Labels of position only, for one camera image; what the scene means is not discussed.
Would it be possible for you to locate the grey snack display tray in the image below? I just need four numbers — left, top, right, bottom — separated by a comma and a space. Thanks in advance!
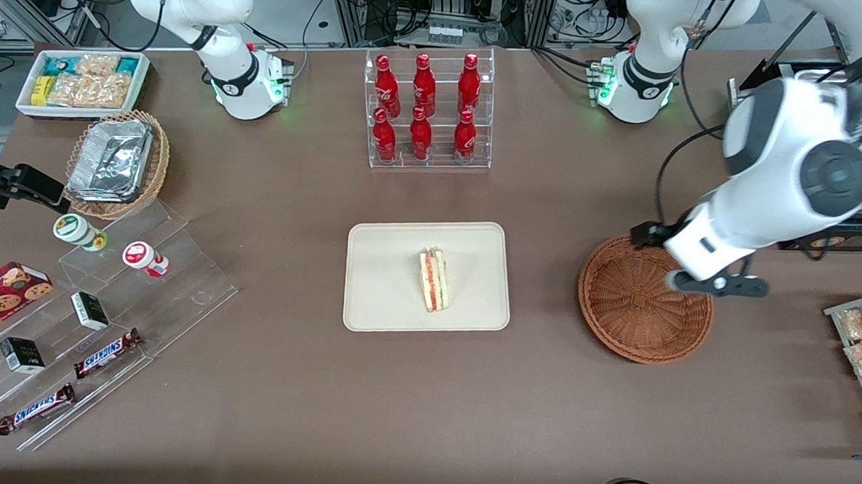
818, 287, 862, 445

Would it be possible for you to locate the clear acrylic bottle rack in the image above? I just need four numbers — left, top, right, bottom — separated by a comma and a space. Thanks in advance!
360, 43, 497, 174

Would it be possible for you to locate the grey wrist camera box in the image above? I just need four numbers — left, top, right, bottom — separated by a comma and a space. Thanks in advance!
665, 269, 770, 299

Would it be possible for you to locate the cream rectangular tray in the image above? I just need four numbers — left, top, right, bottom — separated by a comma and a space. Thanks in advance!
343, 217, 514, 339

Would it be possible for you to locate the metal equipment rack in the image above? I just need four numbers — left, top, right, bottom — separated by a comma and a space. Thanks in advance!
325, 0, 560, 53

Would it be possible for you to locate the red lid strawberry cup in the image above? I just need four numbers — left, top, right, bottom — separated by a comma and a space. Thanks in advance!
121, 241, 172, 279

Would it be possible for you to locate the light wicker basket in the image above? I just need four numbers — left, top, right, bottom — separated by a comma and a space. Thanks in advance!
63, 107, 172, 223

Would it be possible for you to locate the small black carton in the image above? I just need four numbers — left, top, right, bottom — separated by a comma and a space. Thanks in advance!
69, 291, 112, 332
0, 336, 47, 376

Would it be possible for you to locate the green lid sunflower cup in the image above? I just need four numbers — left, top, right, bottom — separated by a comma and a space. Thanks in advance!
52, 212, 110, 254

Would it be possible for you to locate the stack of foil trays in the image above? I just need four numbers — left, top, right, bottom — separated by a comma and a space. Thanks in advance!
65, 116, 155, 205

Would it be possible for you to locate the red cola bottle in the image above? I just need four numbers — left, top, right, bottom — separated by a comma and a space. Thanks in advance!
457, 52, 483, 116
408, 105, 435, 161
371, 107, 399, 164
412, 52, 438, 118
373, 53, 403, 119
453, 108, 478, 165

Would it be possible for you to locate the triangle sandwich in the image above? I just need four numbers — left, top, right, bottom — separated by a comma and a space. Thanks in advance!
417, 247, 452, 314

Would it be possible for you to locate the Snickers chocolate bar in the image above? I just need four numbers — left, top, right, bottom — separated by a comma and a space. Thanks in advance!
0, 381, 78, 440
72, 326, 144, 383

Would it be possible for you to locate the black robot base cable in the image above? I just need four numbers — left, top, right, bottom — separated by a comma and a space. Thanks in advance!
531, 47, 602, 86

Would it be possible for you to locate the round brown wicker basket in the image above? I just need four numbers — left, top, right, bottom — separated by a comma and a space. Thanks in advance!
575, 234, 717, 368

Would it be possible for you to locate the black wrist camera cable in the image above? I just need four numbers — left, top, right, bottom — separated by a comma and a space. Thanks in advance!
653, 123, 729, 234

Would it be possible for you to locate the white plastic snack bin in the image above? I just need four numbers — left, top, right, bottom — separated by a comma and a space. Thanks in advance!
15, 46, 152, 124

